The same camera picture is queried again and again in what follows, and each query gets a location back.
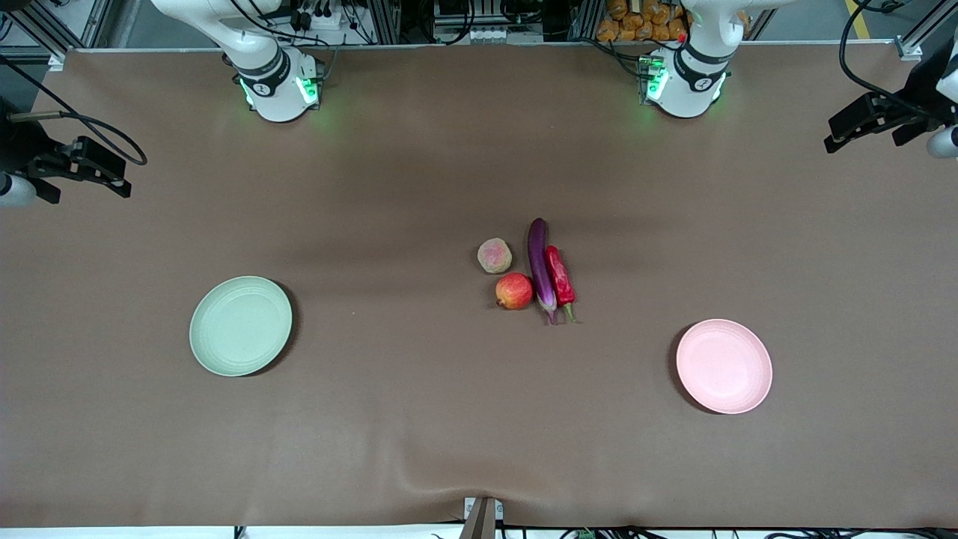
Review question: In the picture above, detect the long purple eggplant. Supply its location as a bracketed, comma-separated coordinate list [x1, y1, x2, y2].
[528, 218, 560, 326]

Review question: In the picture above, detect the aluminium frame profile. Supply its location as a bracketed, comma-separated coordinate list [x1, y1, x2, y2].
[0, 0, 113, 72]
[896, 0, 958, 61]

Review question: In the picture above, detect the white power strip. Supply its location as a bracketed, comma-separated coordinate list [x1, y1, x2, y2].
[288, 4, 341, 31]

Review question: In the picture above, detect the pink yellow peach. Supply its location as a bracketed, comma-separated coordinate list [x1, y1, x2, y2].
[478, 238, 513, 275]

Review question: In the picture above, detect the orange packaged snacks pile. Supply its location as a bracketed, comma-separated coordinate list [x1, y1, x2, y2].
[597, 0, 689, 43]

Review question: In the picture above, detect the pink round plate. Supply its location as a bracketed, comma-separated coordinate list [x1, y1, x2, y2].
[676, 319, 773, 415]

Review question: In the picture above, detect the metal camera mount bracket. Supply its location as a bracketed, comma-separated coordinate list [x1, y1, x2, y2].
[459, 496, 504, 539]

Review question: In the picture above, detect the pale green round plate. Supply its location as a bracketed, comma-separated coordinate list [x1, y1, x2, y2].
[189, 275, 293, 377]

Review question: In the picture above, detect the red pomegranate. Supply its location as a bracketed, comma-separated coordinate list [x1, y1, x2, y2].
[495, 272, 534, 311]

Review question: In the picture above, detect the table cover mat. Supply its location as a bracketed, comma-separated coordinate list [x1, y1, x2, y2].
[0, 43, 958, 529]

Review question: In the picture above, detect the red chili pepper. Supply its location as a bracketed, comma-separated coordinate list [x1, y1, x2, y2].
[544, 246, 579, 323]

